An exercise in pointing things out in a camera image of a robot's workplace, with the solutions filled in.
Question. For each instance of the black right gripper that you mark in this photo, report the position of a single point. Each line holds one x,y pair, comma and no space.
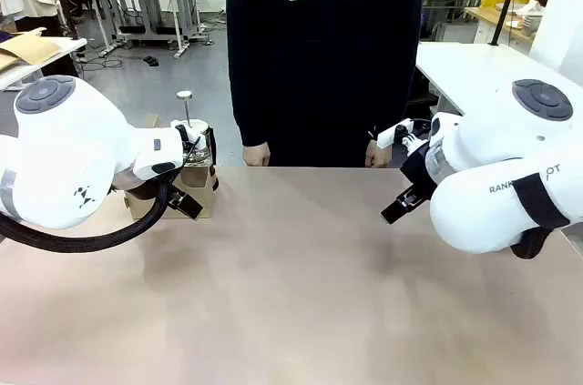
419,171

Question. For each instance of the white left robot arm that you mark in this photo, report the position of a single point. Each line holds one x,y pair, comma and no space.
68,148

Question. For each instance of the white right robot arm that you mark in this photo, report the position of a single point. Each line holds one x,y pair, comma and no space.
501,139

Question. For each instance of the person's left hand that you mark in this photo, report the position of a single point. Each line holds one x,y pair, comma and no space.
377,157

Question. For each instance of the person's right hand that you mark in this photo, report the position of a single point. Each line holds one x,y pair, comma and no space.
256,155

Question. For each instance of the cardboard box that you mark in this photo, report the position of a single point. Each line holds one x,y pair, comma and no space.
196,189

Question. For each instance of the glass french press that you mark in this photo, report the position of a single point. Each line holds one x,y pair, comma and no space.
200,153

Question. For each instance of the white power strip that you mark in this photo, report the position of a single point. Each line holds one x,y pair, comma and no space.
395,134

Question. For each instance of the person in black hoodie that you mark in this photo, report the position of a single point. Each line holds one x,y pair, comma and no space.
319,62

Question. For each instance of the white side table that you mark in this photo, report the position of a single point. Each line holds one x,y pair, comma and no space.
41,62

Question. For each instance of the wooden background table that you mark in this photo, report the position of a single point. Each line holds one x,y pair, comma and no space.
496,18

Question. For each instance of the flat cardboard sheet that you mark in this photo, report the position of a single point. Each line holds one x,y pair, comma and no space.
27,49

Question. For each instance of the stack of white bowls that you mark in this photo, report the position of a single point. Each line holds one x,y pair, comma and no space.
530,16

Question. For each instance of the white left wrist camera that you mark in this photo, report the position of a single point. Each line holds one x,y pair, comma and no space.
187,130

